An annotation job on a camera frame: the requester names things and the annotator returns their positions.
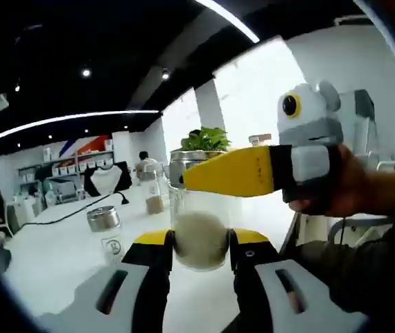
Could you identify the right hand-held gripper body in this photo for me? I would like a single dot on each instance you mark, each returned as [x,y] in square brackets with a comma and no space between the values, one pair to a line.
[315,118]

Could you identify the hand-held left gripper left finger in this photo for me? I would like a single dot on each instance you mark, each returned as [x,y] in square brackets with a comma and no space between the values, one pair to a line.
[138,301]

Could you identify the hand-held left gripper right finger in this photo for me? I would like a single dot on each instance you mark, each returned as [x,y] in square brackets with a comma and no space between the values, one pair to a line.
[247,277]

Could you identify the seasoning bottle white powder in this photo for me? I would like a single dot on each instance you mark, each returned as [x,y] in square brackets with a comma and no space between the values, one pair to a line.
[199,239]

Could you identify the seasoning bottle brown grains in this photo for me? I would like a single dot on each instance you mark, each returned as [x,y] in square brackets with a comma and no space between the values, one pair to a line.
[154,204]

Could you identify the seasoning bottle white salt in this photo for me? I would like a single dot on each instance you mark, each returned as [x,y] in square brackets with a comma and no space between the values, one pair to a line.
[104,218]

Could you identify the person's right hand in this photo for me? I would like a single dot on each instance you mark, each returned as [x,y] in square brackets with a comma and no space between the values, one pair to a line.
[353,187]

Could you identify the whiteboard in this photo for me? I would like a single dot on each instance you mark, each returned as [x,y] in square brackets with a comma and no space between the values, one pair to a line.
[348,114]

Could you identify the potted green plant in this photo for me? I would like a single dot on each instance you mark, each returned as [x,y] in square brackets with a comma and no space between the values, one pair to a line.
[208,137]

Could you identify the dark hanging jacket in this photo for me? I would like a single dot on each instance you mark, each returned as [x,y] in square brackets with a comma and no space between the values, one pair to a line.
[364,104]

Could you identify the black and white chair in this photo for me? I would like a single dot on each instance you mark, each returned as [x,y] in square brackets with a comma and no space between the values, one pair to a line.
[105,178]

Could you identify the person's dark clothing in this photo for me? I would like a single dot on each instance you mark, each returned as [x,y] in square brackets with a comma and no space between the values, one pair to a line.
[374,270]

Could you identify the white ceiling light strip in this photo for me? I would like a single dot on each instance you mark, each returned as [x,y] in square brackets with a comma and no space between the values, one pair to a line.
[76,117]
[232,17]

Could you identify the shelving with white bins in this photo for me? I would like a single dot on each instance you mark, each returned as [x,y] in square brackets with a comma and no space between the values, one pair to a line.
[66,170]

